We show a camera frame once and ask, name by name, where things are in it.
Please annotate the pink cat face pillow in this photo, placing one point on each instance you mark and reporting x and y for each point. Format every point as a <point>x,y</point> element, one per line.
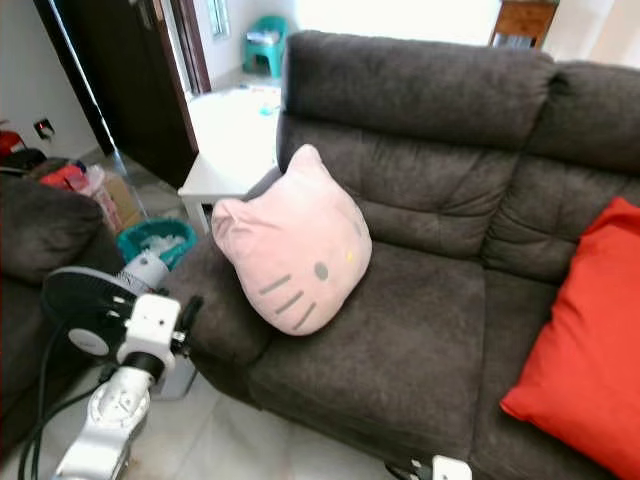
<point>290,250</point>

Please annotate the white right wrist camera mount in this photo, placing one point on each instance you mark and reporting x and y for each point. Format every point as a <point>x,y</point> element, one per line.
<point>452,468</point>

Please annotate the dark wooden door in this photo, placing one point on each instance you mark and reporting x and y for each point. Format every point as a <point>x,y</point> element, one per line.
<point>130,80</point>

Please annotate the wall socket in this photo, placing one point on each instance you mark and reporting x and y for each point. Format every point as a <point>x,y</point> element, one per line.
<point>44,128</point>

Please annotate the green plastic chair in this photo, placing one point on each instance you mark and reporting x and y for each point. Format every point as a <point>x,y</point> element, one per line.
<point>265,45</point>

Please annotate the red object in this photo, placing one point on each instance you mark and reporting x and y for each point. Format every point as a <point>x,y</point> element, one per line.
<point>10,142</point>

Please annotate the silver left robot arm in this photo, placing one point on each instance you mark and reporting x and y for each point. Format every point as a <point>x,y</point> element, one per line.
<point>110,415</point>

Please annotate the small dark brown sofa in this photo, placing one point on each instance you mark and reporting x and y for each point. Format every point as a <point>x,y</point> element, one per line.
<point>50,230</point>

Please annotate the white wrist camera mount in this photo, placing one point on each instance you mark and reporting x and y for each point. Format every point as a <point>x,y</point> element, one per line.
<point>150,325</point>
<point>452,468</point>

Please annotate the teal plastic basket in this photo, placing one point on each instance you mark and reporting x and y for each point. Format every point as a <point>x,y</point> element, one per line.
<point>185,240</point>

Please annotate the brown wooden cabinet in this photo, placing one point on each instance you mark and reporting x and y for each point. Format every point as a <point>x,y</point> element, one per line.
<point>525,20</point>

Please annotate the large dark brown sofa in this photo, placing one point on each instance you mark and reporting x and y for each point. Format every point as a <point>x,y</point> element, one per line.
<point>410,340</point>

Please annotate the white low table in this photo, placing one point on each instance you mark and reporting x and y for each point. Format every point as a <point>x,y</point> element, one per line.
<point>225,140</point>

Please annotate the red pillow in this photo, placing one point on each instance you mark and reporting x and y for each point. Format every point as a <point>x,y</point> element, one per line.
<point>580,340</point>

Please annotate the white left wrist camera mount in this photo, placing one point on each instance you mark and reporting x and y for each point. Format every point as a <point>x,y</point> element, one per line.
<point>150,325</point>

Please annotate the red plastic bag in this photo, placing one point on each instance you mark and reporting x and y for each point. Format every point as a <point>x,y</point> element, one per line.
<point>63,178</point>

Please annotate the cardboard box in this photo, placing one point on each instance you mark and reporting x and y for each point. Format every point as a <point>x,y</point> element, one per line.
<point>125,200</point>

